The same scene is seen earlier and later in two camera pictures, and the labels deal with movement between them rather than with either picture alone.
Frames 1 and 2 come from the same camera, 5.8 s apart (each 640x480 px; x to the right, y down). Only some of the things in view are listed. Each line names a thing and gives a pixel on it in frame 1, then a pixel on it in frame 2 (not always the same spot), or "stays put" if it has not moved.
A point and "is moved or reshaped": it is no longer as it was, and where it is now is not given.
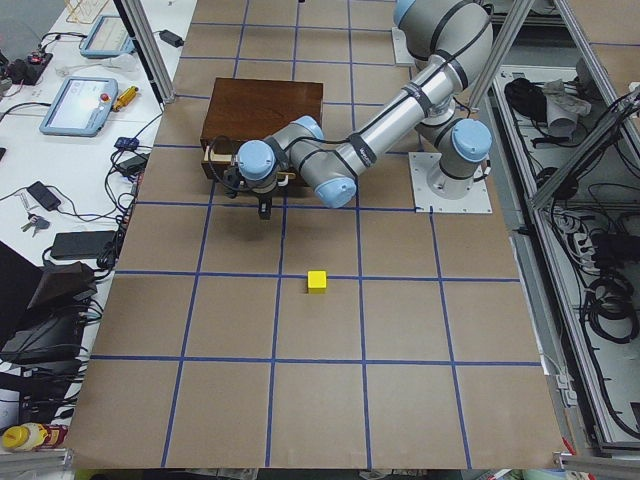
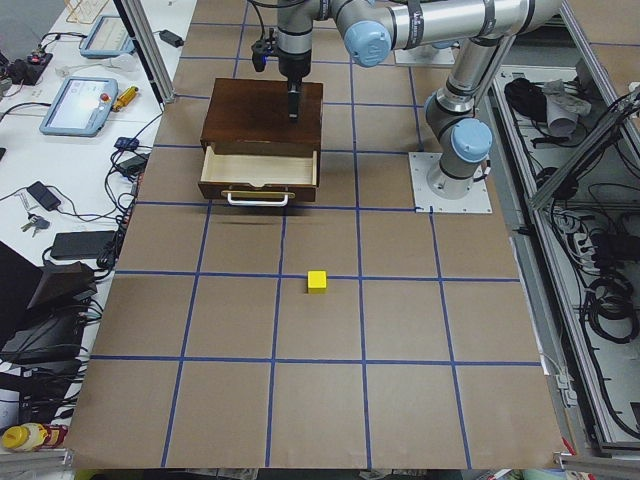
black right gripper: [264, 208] to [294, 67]
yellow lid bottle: [34, 435] stays put
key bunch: [36, 222] stays put
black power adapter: [81, 245] stays put
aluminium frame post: [135, 17] stays put
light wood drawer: [211, 155] is moved or reshaped
